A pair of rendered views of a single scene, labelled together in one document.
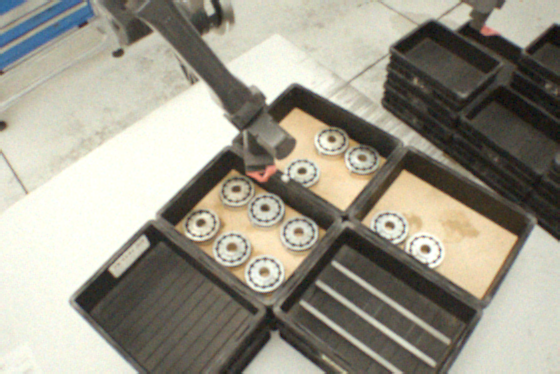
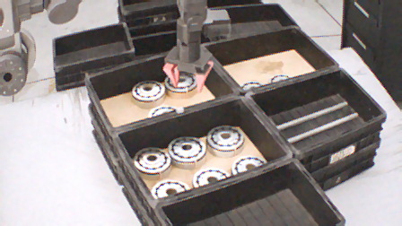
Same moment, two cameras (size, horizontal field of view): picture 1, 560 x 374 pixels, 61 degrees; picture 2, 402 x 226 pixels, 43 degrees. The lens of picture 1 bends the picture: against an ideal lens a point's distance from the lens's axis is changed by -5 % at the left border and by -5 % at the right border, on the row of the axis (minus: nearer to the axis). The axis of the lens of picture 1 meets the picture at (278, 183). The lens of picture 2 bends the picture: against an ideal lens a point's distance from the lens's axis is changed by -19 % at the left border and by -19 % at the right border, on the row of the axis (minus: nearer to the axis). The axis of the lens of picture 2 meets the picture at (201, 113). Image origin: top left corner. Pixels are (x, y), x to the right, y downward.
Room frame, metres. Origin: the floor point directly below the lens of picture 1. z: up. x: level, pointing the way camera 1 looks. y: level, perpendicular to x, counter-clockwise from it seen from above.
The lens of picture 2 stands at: (0.20, 1.22, 1.97)
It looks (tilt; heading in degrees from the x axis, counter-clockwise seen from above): 38 degrees down; 291
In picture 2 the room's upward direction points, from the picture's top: straight up
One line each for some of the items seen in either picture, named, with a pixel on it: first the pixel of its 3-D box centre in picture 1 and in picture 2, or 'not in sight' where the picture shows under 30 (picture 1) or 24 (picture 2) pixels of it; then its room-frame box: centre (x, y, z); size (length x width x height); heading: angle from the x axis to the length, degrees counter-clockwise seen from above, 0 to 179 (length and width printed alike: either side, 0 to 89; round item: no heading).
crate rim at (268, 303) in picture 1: (246, 219); (201, 148); (0.63, 0.09, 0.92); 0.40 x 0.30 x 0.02; 46
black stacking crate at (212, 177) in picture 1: (249, 228); (201, 163); (0.63, 0.09, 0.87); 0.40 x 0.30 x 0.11; 46
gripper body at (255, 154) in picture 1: (257, 140); (188, 49); (0.68, 0.03, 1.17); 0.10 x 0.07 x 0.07; 0
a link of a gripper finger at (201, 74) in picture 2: (261, 165); (195, 74); (0.66, 0.03, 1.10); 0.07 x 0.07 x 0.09; 0
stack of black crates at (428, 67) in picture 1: (436, 91); (92, 82); (1.49, -0.75, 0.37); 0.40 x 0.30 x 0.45; 36
